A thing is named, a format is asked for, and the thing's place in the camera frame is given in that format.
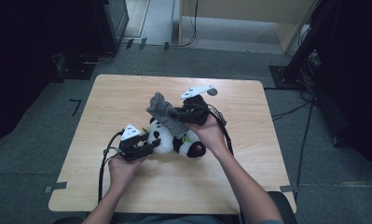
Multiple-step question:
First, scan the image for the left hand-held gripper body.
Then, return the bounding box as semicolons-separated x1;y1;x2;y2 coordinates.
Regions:
117;124;150;162

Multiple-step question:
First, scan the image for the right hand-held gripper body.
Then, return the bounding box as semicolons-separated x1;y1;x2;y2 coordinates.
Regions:
179;85;214;126

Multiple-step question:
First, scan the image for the panda plush toy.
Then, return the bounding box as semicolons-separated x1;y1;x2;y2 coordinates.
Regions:
141;117;207;159

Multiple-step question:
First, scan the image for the grey fuzzy cloth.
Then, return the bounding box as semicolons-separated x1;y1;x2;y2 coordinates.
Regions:
145;91;189;139

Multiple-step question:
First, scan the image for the person's left hand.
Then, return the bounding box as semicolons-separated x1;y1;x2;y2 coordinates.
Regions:
108;154;146;190

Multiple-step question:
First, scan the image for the person's right hand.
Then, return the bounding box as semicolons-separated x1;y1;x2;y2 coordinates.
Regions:
185;115;228;157

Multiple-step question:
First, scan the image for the person's lap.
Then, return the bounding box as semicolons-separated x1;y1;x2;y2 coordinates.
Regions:
121;214;238;224

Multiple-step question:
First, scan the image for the grey floor tape strip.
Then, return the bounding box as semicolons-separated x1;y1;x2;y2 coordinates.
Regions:
44;181;68;194
280;184;299;193

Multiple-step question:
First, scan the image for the black metal stand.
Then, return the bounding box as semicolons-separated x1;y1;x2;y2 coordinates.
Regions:
269;0;341;91

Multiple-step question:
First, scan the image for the black chair armrest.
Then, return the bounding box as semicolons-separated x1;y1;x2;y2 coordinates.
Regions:
52;217;86;224
267;190;296;224

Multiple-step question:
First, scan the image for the black cabinet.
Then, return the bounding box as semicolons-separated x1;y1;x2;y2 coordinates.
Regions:
91;0;131;56

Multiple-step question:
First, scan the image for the light wooden cabinet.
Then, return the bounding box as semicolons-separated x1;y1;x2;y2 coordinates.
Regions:
178;0;320;54

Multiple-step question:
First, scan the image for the right hand-held gripper cable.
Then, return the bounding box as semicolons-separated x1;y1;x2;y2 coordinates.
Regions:
206;104;235;157

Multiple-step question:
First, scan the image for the hand-held gripper cable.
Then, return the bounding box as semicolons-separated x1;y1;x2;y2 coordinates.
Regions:
206;104;235;157
97;130;126;203

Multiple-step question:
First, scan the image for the left hand-held gripper cable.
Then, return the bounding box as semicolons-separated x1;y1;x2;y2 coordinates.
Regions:
97;130;126;203

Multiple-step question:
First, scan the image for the looped black floor cable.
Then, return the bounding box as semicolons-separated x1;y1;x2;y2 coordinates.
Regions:
79;50;115;65

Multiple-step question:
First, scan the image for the hanging black cable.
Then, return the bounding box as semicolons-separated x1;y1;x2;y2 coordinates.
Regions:
171;0;200;49

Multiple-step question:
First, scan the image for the black floor base plate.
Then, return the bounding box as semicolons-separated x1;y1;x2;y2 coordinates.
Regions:
56;60;96;80

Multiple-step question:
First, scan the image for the tangled cable bundle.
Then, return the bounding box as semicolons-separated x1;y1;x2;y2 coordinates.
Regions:
298;49;322;101

